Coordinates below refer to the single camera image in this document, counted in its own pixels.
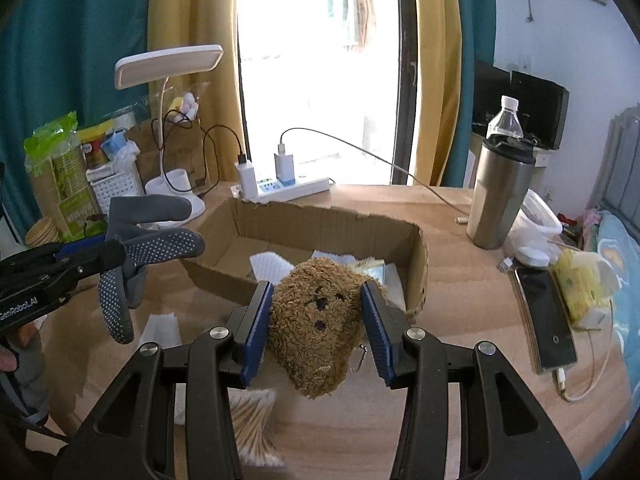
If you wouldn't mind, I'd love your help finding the blue patterned blanket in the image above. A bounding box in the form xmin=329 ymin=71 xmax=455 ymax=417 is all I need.
xmin=582 ymin=210 xmax=639 ymax=479

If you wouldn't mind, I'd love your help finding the green paper cup package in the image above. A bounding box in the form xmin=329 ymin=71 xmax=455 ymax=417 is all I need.
xmin=23 ymin=112 xmax=101 ymax=240

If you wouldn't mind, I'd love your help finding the brown teddy bear keychain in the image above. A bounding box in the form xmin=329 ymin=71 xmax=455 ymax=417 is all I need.
xmin=267 ymin=257 xmax=370 ymax=399

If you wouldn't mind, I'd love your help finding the black monitor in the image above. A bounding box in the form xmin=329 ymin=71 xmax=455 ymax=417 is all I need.
xmin=472 ymin=61 xmax=570 ymax=151

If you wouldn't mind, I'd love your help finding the teal curtain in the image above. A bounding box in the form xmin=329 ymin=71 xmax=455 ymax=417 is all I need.
xmin=1 ymin=0 xmax=149 ymax=234
xmin=442 ymin=0 xmax=497 ymax=188

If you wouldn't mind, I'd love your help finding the white power strip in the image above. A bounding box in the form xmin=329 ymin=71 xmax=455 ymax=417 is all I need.
xmin=250 ymin=178 xmax=331 ymax=204

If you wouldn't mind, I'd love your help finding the hanging laundry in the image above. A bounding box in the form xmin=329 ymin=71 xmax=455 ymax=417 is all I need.
xmin=326 ymin=0 xmax=375 ymax=50

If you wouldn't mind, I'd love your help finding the cartoon tissue pack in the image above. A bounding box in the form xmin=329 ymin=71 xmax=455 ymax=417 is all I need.
xmin=348 ymin=258 xmax=386 ymax=285

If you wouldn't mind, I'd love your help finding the white charger with black cable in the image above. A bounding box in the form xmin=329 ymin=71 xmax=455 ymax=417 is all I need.
xmin=150 ymin=109 xmax=260 ymax=201

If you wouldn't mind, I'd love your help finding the person's hand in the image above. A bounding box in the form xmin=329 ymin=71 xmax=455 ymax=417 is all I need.
xmin=0 ymin=323 xmax=38 ymax=373

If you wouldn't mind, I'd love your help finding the smartphone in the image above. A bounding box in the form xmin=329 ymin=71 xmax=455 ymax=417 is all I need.
xmin=509 ymin=266 xmax=577 ymax=375

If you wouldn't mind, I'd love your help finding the white desk lamp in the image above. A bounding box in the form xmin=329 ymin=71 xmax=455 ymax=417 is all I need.
xmin=114 ymin=44 xmax=224 ymax=220

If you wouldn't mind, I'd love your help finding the right yellow curtain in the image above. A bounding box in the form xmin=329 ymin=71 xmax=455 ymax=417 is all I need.
xmin=416 ymin=0 xmax=462 ymax=185

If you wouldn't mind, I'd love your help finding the left yellow curtain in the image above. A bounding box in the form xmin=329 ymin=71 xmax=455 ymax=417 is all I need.
xmin=148 ymin=0 xmax=244 ymax=181

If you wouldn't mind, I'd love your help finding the white perforated basket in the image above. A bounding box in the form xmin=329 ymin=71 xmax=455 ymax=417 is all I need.
xmin=86 ymin=164 xmax=144 ymax=214

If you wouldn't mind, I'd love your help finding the brown cardboard box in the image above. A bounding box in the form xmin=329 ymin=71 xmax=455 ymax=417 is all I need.
xmin=181 ymin=198 xmax=427 ymax=316

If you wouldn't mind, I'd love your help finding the white plastic container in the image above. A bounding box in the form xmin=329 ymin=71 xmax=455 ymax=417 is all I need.
xmin=503 ymin=190 xmax=562 ymax=269

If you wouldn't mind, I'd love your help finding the yellow tissue pack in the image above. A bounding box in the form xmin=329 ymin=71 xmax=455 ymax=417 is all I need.
xmin=552 ymin=248 xmax=620 ymax=330

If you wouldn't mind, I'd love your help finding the white paper towel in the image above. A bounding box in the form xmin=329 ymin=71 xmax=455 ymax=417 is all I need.
xmin=250 ymin=252 xmax=294 ymax=285

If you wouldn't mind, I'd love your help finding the yellow curtain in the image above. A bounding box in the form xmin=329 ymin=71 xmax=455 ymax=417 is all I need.
xmin=416 ymin=0 xmax=462 ymax=185
xmin=148 ymin=0 xmax=244 ymax=181

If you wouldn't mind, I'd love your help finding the cotton swab bag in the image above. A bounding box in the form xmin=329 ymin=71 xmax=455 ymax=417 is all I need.
xmin=228 ymin=388 xmax=284 ymax=468

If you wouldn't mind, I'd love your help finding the grey bed headboard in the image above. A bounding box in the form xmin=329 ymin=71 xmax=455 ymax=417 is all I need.
xmin=588 ymin=104 xmax=640 ymax=240

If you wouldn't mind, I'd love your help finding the clear plastic water bottle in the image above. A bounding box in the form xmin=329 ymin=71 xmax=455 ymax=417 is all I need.
xmin=486 ymin=96 xmax=524 ymax=139

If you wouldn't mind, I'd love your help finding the left teal curtain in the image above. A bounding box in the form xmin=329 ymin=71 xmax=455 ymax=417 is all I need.
xmin=1 ymin=0 xmax=149 ymax=234

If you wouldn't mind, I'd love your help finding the grey dotted work glove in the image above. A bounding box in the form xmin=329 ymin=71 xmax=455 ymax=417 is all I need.
xmin=99 ymin=195 xmax=205 ymax=344

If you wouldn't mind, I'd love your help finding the steel travel tumbler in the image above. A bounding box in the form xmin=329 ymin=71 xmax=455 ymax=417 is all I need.
xmin=466 ymin=134 xmax=535 ymax=250

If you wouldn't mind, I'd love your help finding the right teal curtain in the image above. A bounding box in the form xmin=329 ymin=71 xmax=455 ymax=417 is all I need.
xmin=442 ymin=0 xmax=497 ymax=188

